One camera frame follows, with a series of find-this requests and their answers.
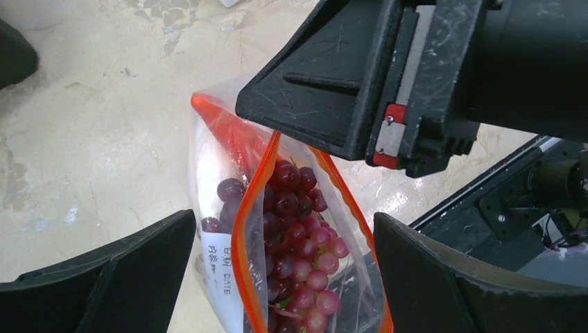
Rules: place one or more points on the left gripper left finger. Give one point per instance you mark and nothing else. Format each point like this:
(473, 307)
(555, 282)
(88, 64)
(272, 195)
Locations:
(129, 285)

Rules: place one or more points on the orange carrot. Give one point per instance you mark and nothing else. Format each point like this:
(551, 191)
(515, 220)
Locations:
(240, 140)

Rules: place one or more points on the clear zip top bag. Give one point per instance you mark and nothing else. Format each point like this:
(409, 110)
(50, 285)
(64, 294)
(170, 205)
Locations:
(363, 303)

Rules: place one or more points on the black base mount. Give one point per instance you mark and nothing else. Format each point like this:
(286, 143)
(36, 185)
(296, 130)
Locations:
(532, 201)

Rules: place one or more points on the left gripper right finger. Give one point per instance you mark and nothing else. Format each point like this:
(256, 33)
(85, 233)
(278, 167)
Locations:
(431, 287)

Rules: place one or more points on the dark red grapes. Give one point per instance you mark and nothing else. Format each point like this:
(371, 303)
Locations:
(289, 197)

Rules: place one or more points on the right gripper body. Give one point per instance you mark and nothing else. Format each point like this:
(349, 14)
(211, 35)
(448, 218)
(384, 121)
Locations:
(513, 64)

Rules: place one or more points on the light red grapes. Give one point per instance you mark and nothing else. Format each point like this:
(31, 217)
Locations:
(318, 250)

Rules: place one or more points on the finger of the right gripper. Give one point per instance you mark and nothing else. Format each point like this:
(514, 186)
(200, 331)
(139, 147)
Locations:
(323, 87)

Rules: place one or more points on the black toolbox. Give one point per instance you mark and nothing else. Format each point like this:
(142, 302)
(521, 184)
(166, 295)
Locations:
(19, 59)

